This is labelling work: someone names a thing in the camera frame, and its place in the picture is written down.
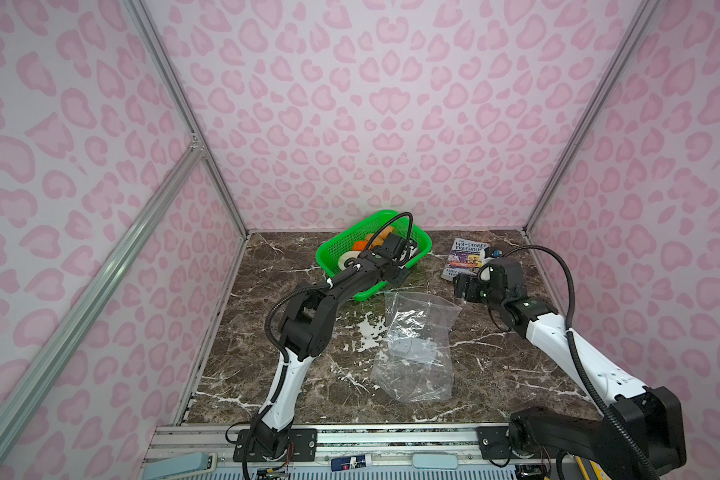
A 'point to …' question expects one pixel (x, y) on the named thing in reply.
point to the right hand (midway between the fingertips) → (469, 278)
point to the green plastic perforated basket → (418, 245)
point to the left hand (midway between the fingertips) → (401, 265)
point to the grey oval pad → (435, 461)
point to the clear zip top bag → (414, 362)
